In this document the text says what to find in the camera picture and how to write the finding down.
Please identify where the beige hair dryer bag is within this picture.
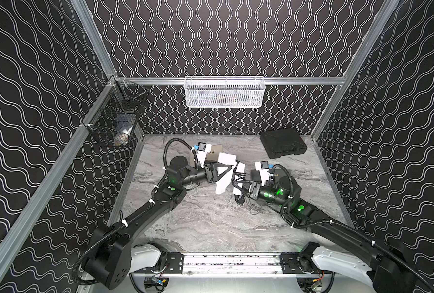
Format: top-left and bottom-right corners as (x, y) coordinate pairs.
(196, 144), (223, 164)

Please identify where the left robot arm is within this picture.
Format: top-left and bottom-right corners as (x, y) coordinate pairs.
(71, 138), (234, 289)

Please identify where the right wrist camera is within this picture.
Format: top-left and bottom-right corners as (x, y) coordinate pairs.
(253, 161), (272, 186)

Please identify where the white wire basket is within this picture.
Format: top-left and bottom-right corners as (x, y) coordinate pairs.
(184, 76), (266, 109)

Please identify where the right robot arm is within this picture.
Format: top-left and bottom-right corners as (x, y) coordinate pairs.
(233, 163), (434, 293)

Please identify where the black wire basket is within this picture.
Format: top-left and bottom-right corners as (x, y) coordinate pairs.
(86, 80), (150, 148)

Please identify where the black plastic case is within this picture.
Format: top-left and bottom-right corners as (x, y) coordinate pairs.
(260, 128), (307, 159)

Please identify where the white hair dryer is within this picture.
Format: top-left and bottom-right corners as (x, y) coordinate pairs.
(215, 153), (246, 205)

